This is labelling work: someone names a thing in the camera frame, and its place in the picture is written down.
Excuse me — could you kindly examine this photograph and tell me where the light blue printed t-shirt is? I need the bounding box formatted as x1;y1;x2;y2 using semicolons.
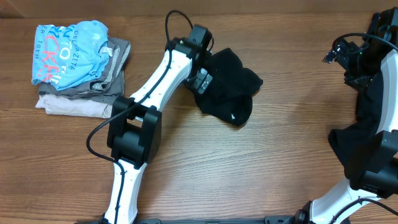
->
31;21;112;90

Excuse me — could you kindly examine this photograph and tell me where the black t-shirt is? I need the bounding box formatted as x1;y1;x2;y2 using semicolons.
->
194;48;263;127

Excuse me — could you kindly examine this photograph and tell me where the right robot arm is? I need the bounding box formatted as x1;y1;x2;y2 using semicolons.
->
277;35;397;223

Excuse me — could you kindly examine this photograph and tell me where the grey folded shirt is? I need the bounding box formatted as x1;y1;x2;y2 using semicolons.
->
38;37;131;105

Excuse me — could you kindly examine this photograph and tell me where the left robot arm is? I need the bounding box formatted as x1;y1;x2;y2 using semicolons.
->
100;37;214;223

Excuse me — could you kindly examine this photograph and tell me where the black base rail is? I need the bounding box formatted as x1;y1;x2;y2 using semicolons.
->
74;214;352;224

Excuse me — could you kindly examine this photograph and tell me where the beige folded shirt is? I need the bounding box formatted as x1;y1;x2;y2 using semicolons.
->
35;94;113;119

